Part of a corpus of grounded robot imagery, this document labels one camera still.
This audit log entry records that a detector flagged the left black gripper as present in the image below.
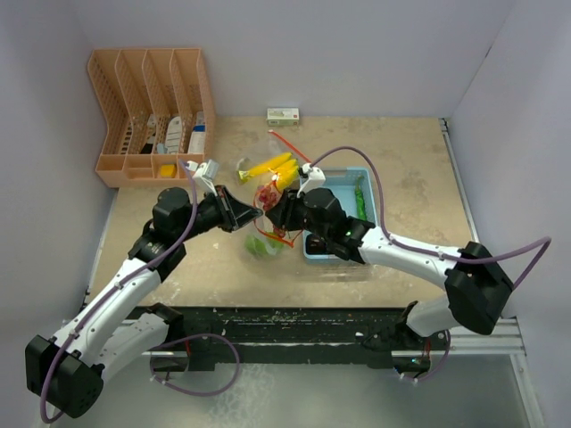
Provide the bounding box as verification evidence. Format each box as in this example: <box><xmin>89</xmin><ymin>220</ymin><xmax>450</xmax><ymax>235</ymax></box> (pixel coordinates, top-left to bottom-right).
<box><xmin>176</xmin><ymin>185</ymin><xmax>262</xmax><ymax>243</ymax></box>

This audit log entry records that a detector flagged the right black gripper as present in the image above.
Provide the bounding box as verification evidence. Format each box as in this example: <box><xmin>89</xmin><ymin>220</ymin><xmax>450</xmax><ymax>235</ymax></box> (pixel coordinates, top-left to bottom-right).
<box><xmin>265</xmin><ymin>188</ymin><xmax>331</xmax><ymax>242</ymax></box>

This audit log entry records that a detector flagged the green cabbage toy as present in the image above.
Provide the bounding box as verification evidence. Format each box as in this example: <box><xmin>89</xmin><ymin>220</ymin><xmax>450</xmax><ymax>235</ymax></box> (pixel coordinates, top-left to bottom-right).
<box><xmin>244</xmin><ymin>235</ymin><xmax>267</xmax><ymax>257</ymax></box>

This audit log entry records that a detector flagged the dark brown mangosteen toy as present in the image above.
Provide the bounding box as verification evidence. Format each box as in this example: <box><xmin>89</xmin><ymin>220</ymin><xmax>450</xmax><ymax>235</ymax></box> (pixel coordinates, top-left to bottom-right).
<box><xmin>306</xmin><ymin>237</ymin><xmax>327</xmax><ymax>255</ymax></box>

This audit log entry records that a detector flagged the red grapes bunch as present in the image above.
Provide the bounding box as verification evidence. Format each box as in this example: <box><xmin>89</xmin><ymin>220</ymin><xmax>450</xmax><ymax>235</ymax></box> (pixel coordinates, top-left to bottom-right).
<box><xmin>254</xmin><ymin>183</ymin><xmax>282</xmax><ymax>211</ymax></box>

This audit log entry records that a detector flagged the green cucumber toy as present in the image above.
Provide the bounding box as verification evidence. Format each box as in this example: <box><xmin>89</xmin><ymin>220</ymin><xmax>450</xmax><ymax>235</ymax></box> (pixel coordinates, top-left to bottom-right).
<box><xmin>354</xmin><ymin>176</ymin><xmax>368</xmax><ymax>221</ymax></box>

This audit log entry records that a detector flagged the yellow banana bunch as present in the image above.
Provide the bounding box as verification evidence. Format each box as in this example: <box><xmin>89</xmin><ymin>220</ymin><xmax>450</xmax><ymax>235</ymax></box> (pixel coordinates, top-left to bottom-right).
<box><xmin>237</xmin><ymin>152</ymin><xmax>299</xmax><ymax>191</ymax></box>

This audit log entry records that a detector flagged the clear zip bag orange zipper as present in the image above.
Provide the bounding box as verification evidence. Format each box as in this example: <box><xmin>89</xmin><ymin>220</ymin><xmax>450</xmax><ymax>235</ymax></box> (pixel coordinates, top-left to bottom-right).
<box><xmin>235</xmin><ymin>129</ymin><xmax>310</xmax><ymax>187</ymax></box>

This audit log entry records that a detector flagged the green apple toy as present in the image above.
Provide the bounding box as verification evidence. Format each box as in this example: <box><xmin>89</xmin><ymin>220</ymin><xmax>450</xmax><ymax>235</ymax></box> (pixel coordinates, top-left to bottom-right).
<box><xmin>263</xmin><ymin>240</ymin><xmax>285</xmax><ymax>257</ymax></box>

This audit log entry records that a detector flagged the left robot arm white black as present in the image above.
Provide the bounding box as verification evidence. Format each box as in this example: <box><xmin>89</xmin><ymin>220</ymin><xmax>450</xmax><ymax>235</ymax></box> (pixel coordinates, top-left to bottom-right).
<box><xmin>25</xmin><ymin>185</ymin><xmax>263</xmax><ymax>424</ymax></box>

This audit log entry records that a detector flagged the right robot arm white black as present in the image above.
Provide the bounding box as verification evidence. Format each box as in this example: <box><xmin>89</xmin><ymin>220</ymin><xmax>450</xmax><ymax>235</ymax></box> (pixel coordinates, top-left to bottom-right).
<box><xmin>266</xmin><ymin>187</ymin><xmax>514</xmax><ymax>349</ymax></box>

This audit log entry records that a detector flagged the light blue plastic basket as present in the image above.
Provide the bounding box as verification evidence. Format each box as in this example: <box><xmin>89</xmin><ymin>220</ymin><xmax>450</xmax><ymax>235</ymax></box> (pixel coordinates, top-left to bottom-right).
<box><xmin>302</xmin><ymin>167</ymin><xmax>379</xmax><ymax>266</ymax></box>

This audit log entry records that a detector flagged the white blue item in organizer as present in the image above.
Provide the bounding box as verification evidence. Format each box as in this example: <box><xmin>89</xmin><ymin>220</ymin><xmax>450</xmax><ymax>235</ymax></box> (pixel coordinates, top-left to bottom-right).
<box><xmin>186</xmin><ymin>111</ymin><xmax>206</xmax><ymax>154</ymax></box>

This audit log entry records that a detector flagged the yellow item in organizer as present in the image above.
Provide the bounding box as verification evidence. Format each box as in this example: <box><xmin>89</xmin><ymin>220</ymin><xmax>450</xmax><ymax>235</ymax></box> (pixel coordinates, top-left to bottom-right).
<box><xmin>159</xmin><ymin>164</ymin><xmax>177</xmax><ymax>178</ymax></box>

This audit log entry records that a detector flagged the white bottle in organizer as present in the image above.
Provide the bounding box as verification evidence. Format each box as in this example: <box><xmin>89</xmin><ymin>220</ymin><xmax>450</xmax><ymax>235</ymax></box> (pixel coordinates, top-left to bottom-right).
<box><xmin>164</xmin><ymin>116</ymin><xmax>183</xmax><ymax>154</ymax></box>

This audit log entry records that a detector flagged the small white green box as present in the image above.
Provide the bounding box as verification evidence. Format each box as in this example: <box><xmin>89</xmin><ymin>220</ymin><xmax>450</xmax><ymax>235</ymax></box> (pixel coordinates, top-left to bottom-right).
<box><xmin>266</xmin><ymin>108</ymin><xmax>300</xmax><ymax>127</ymax></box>

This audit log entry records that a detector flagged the orange desk file organizer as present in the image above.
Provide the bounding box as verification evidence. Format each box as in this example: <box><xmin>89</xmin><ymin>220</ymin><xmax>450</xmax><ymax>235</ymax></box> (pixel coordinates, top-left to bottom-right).
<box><xmin>87</xmin><ymin>47</ymin><xmax>217</xmax><ymax>188</ymax></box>

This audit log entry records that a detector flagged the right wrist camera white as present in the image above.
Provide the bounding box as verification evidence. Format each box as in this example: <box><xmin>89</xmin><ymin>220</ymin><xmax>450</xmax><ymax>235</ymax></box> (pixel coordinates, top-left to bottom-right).
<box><xmin>298</xmin><ymin>163</ymin><xmax>326</xmax><ymax>194</ymax></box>

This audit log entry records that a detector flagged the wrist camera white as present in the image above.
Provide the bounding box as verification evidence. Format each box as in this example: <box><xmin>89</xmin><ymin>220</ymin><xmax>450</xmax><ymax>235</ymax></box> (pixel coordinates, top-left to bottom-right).
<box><xmin>298</xmin><ymin>163</ymin><xmax>326</xmax><ymax>194</ymax></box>
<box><xmin>184</xmin><ymin>160</ymin><xmax>219</xmax><ymax>193</ymax></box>

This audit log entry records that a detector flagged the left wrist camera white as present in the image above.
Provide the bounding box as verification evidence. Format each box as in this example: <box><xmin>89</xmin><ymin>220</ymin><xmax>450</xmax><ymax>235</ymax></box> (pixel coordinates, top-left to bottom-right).
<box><xmin>184</xmin><ymin>160</ymin><xmax>219</xmax><ymax>193</ymax></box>

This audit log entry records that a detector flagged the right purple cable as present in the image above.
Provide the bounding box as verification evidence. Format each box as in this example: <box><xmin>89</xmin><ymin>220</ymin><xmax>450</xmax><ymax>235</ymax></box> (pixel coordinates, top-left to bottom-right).
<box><xmin>307</xmin><ymin>145</ymin><xmax>552</xmax><ymax>286</ymax></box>

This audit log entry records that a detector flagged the purple cable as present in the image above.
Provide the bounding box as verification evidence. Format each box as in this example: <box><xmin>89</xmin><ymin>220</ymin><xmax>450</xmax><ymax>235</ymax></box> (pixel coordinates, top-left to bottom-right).
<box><xmin>307</xmin><ymin>145</ymin><xmax>552</xmax><ymax>286</ymax></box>
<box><xmin>38</xmin><ymin>160</ymin><xmax>199</xmax><ymax>424</ymax></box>

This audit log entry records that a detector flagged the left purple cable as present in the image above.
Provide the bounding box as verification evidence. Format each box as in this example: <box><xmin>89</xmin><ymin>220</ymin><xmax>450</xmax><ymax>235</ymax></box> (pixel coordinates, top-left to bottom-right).
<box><xmin>38</xmin><ymin>160</ymin><xmax>199</xmax><ymax>424</ymax></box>

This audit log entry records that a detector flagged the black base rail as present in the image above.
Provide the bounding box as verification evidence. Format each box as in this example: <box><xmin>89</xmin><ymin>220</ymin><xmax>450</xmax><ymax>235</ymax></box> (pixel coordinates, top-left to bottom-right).
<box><xmin>111</xmin><ymin>305</ymin><xmax>492</xmax><ymax>371</ymax></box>

